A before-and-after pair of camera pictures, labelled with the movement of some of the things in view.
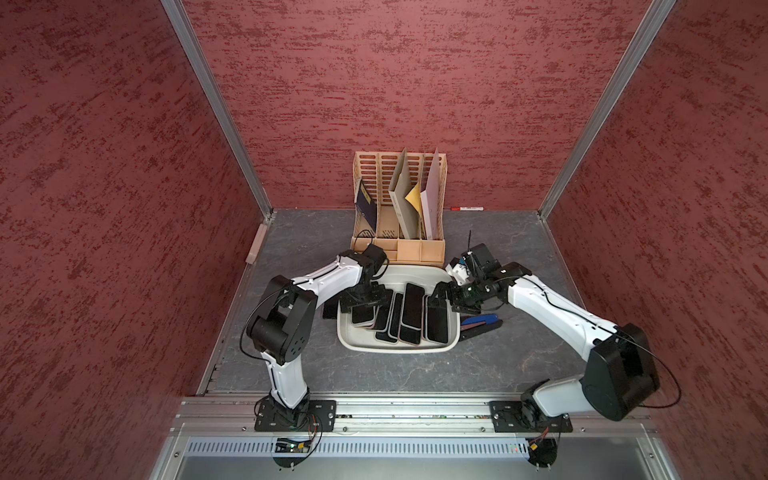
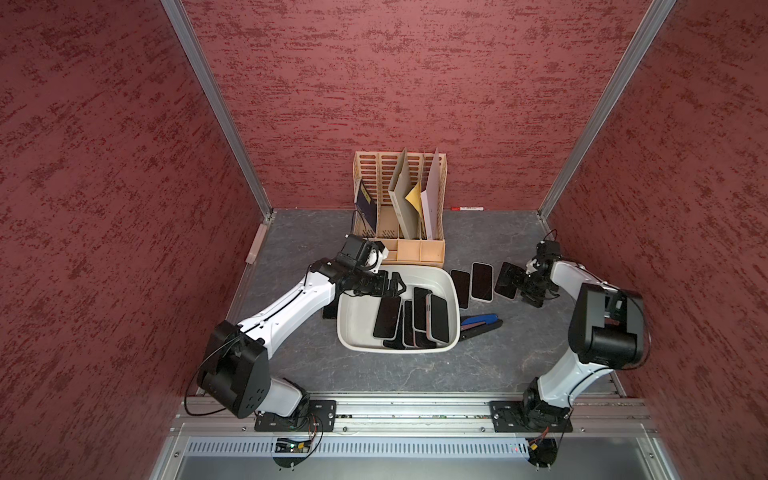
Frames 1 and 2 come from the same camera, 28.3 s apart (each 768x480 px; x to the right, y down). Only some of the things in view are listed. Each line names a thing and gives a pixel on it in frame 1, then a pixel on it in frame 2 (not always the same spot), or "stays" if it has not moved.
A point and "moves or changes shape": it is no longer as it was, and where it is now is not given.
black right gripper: x=455 y=299 -> x=535 y=298
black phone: x=329 y=308 stays
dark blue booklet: x=365 y=204 stays
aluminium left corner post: x=186 y=33 stays
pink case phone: x=364 y=315 -> x=387 y=317
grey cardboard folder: x=402 y=186 stays
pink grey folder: x=429 y=200 stays
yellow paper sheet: x=414 y=198 stays
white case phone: x=436 y=320 moves or changes shape
